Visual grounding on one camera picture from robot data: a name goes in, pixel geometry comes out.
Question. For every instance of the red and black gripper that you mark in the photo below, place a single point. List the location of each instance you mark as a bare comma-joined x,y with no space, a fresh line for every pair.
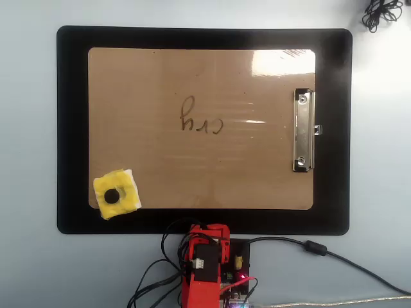
206,263

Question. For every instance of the yellow sponge with black knob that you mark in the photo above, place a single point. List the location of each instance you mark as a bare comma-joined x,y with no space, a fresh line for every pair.
130,195

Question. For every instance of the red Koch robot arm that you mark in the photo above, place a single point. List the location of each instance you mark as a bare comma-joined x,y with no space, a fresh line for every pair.
199,293

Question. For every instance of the controller circuit board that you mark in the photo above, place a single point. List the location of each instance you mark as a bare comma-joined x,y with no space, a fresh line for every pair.
236,290

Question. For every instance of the brown clipboard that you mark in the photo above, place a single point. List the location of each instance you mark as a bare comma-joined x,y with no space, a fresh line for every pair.
199,160

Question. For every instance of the silver metal clipboard clip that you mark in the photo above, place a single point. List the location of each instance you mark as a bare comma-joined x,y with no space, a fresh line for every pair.
303,131

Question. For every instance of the black desk mat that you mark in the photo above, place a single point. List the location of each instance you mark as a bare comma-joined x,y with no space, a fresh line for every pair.
74,128

